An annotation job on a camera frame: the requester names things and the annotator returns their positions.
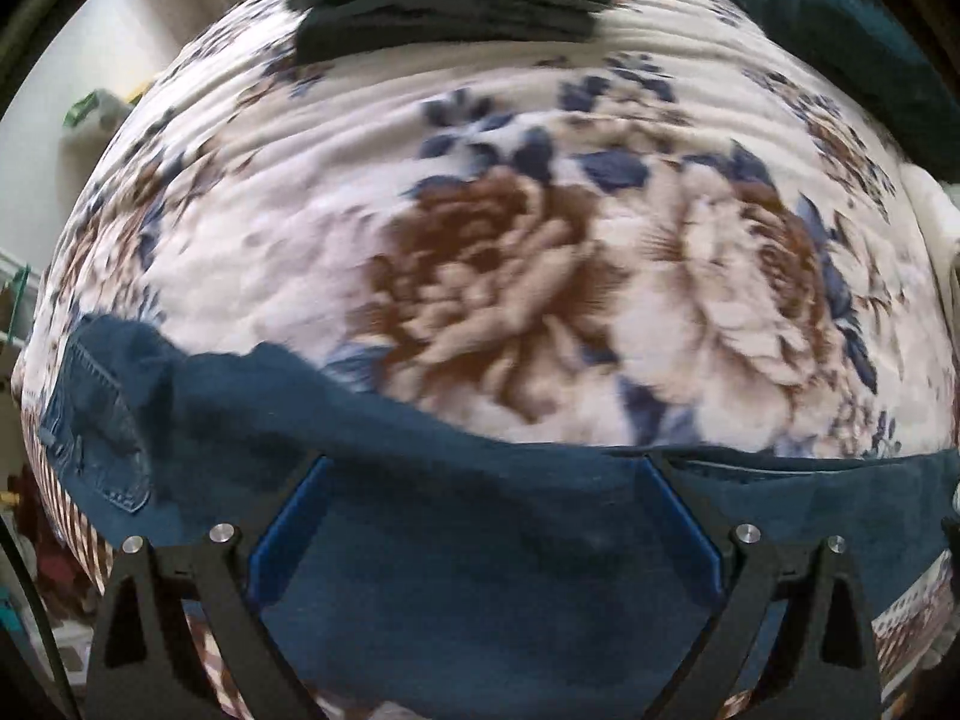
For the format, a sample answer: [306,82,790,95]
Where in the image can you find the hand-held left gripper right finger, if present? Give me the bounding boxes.
[637,454,882,720]

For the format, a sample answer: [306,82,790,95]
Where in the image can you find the floral printed blanket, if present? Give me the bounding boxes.
[15,0,960,720]

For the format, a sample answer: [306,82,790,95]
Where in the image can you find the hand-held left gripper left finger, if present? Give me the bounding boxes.
[86,454,335,720]

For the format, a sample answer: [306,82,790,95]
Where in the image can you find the teal velvet duvet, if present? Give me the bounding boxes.
[667,0,953,181]

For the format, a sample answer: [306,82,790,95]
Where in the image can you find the folded dark denim pants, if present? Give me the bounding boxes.
[289,0,620,67]

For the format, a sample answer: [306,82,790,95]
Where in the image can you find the blue denim pants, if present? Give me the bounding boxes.
[41,315,960,720]

